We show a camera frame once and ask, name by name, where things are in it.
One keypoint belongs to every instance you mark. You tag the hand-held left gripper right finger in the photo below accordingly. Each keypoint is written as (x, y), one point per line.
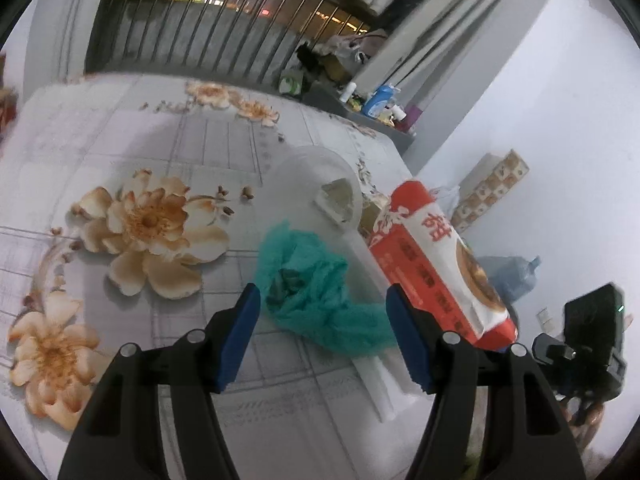
(407, 340)

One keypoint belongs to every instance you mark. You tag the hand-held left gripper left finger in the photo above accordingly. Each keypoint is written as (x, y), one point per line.
(240, 340)

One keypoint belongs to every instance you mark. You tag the red and white snack packet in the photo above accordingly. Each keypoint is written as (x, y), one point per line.
(430, 255)

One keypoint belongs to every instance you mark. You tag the teal mesh net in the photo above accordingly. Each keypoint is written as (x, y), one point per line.
(320, 295)

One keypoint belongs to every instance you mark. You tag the clear plastic cup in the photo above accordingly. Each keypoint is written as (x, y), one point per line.
(300, 185)

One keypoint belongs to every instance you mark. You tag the blue water jug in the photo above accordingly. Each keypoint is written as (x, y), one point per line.
(510, 280)

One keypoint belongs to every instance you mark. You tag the white plastic bag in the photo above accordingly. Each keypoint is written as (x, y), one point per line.
(446, 202)

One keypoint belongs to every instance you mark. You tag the patterned tile box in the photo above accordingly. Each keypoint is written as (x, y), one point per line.
(495, 185)

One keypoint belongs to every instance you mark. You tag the floral tablecloth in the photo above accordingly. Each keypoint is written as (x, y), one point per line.
(150, 150)

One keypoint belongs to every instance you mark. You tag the grey cabinet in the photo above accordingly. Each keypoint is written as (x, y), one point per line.
(360, 127)

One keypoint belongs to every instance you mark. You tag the purple box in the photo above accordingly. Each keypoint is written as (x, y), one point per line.
(414, 120)

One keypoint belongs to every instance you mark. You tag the blue detergent bottle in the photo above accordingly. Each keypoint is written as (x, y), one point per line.
(378, 102)

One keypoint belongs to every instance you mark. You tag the white bottle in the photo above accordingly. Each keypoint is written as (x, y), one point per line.
(347, 92)

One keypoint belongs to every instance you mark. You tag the green and white bag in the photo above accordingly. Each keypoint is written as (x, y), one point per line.
(291, 82)

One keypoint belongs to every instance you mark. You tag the pile of bags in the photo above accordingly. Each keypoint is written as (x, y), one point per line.
(345, 55)

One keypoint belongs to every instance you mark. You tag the metal window railing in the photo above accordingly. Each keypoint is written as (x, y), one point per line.
(200, 25)

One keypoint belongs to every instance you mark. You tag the white curtain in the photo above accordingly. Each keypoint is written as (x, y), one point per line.
(450, 20)

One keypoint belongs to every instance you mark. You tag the wall socket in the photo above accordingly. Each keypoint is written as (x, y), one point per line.
(546, 319)

